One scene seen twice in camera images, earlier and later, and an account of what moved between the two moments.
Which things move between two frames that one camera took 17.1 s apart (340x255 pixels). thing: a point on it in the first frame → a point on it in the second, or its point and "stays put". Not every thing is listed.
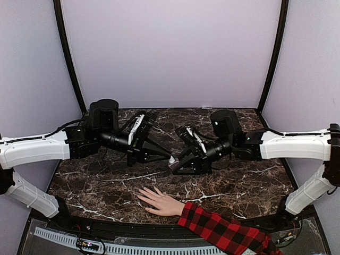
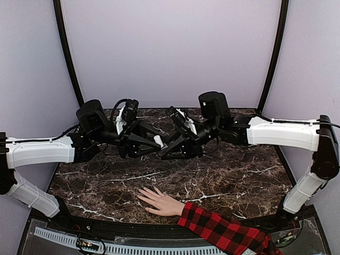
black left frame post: x=65 y=47 stays put
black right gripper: x=203 y=166 → x=190 y=149
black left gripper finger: x=148 y=145 → x=147 y=132
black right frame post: x=282 y=29 stays put
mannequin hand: x=164 y=205 stays put
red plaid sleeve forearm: x=231 y=234 stays put
